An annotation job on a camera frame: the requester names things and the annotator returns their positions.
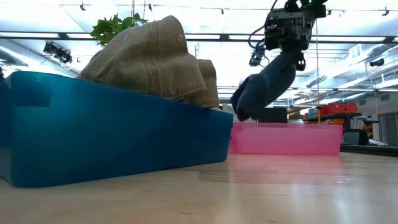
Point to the potted green plant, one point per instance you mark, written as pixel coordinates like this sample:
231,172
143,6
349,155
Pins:
109,28

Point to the tan baseball cap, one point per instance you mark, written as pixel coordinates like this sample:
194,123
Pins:
208,84
140,56

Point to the dark storage shelf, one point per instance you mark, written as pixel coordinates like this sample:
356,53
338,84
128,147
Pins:
332,116

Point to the red storage crate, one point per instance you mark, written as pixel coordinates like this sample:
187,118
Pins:
339,109

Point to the pink plastic bin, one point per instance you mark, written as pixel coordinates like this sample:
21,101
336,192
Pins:
286,140

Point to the blue box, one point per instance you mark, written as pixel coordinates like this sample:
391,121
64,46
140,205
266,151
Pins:
313,112

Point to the black ceiling spotlight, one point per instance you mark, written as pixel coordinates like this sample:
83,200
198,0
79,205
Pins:
59,53
377,62

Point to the blue plastic bin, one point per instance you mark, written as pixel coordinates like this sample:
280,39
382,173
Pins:
109,133

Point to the black screen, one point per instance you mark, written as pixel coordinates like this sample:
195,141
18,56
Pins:
273,115

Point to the blue denim baseball cap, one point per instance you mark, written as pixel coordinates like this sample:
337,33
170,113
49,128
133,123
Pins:
264,87

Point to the black overhead frame beam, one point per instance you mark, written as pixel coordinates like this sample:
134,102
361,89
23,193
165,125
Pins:
224,37

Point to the black table frame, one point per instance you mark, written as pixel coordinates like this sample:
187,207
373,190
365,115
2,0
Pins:
373,151

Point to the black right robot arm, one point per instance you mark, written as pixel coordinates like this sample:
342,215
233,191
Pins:
311,9

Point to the black overhead camera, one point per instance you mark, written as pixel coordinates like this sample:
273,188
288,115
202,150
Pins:
256,59

